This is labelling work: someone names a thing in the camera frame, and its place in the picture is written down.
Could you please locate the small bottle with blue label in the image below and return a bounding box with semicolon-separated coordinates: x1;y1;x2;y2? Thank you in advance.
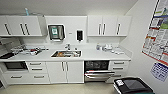
96;44;101;52

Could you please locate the chrome sink faucet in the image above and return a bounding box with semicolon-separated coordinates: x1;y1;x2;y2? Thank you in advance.
64;43;72;52

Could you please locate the white mug on plate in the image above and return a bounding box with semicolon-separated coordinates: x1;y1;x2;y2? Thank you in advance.
70;50;80;58

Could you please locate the steel paper towel dispenser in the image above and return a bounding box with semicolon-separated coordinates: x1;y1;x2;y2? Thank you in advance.
47;23;66;42

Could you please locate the clear container with orange food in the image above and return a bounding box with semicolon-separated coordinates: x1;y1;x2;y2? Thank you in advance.
55;51;65;57

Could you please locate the stainless steel dishwasher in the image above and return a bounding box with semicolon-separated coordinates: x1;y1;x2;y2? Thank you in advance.
83;59;112;83

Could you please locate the black soap dispenser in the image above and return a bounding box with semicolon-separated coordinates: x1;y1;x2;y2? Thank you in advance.
76;29;84;42

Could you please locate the white double-door wall cabinet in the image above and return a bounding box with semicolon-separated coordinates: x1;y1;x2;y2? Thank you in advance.
0;14;47;38

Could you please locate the white dish cloth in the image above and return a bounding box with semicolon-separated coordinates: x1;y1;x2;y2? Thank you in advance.
111;47;125;55

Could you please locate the large colourful wall poster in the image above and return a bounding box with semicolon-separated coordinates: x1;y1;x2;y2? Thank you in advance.
141;0;168;66

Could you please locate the white drawer stack beside microwave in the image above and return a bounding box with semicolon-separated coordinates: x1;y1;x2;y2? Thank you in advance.
25;61;51;84

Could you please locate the white wide wall cabinet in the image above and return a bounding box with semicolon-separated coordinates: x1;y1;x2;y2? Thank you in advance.
87;14;133;38

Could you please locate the small round-print wall poster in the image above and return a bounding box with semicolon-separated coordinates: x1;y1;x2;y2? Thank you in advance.
150;61;168;83

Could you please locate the black built-in microwave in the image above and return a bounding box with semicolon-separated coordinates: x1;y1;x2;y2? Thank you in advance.
2;61;29;72

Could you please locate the light blue bottle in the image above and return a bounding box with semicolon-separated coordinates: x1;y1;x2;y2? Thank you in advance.
24;7;30;17

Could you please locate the white drawer stack beside dishwasher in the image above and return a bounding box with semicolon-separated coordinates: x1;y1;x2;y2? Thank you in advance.
108;59;130;83

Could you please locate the stainless steel sink basin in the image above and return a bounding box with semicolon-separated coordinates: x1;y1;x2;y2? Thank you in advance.
50;49;83;59

